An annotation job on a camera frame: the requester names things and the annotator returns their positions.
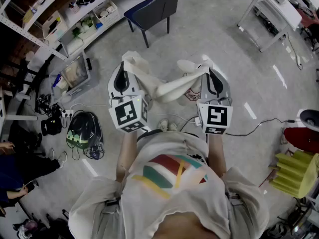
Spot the white basket with cups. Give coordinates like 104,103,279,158
93,0,121,26

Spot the yellow ribbed foam block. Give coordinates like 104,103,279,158
268,150,319,199

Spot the white pen holder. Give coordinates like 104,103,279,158
69,0,81,14

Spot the person's left forearm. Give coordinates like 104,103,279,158
116,130,141,184

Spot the white box with handle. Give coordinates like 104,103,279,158
41,10,69,41

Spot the tangle of black cables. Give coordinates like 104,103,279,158
36,93,63,117

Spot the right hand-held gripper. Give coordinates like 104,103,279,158
196,68,234,135

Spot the red stool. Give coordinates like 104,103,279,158
284,127,319,154

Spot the person's right forearm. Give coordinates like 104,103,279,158
206,133,228,179

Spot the black headset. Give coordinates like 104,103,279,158
40,117,63,136

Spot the black floor cable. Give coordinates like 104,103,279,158
225,118,303,137

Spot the white box with plants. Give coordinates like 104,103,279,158
72,15,97,40

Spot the black helmet green trim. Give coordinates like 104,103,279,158
66,111,104,150

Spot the white table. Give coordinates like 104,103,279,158
236,0,304,53

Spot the dark blue grey chair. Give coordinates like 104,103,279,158
124,0,180,48

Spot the white pillow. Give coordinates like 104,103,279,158
66,36,84,55

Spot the grey round dish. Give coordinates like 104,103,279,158
299,109,319,132

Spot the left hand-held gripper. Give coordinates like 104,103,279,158
108,61,150,134

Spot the clear plastic storage bin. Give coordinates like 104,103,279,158
49,51,92,103

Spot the person's white printed t-shirt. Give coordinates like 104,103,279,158
68,130,270,239

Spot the white metal shelving unit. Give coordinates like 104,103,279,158
0,0,185,61

